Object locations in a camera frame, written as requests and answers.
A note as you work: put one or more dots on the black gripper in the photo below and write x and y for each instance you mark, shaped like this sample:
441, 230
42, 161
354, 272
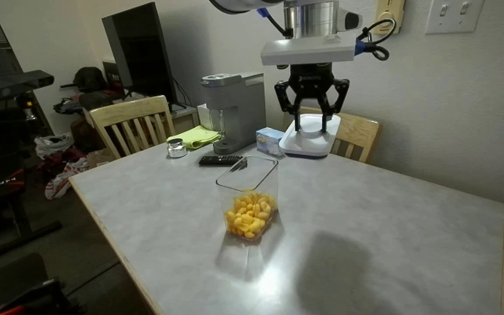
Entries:
312, 79

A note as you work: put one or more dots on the white container lid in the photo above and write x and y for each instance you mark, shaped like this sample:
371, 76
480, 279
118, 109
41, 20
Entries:
308, 142

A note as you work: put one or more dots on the clear plastic container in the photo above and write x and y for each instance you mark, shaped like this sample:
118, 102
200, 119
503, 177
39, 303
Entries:
265, 186

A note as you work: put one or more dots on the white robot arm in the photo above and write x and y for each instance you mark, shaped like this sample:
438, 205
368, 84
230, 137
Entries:
310, 18

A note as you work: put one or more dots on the light wooden chair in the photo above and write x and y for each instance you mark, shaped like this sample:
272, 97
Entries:
130, 112
359, 132

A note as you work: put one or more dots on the blue white cardboard box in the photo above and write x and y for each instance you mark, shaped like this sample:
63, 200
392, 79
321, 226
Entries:
268, 142

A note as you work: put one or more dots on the grey coffee maker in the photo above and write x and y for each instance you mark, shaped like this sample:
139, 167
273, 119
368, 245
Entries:
237, 107

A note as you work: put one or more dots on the clear plastic water tank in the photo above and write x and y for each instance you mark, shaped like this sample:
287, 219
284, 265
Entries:
205, 116

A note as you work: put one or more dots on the black remote control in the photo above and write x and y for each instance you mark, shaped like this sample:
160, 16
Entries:
219, 160

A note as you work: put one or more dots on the lime green cloth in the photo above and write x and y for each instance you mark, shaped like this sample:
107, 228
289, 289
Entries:
196, 137

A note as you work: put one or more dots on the yellow snack pieces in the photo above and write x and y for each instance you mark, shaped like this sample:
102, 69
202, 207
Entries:
251, 217

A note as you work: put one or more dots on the black flat screen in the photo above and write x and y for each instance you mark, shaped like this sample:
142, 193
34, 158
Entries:
140, 53

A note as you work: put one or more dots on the black cap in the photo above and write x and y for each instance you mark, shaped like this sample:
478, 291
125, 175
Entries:
88, 77

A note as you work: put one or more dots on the pile of clothes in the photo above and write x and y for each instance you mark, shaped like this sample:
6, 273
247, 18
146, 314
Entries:
60, 175

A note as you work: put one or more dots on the black red bag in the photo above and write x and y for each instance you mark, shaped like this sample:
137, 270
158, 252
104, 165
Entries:
35, 298

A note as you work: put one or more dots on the white light switch plate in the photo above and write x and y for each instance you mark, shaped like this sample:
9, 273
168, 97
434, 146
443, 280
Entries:
454, 14

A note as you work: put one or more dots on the black bar camera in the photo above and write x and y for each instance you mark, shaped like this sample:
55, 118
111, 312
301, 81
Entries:
18, 81

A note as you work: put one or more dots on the black stand frame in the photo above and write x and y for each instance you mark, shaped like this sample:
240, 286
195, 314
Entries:
7, 193

